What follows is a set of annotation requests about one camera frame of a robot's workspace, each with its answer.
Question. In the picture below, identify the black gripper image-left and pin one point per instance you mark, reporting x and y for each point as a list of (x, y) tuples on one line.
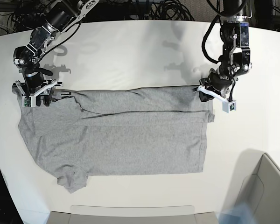
[(34, 78)]

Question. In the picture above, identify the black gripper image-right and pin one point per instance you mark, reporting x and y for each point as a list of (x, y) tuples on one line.
[(215, 83)]

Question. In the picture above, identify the blurred blue object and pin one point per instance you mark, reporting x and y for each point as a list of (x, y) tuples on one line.
[(240, 214)]

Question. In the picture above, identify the grey T-shirt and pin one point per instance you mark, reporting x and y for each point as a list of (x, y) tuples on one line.
[(145, 131)]

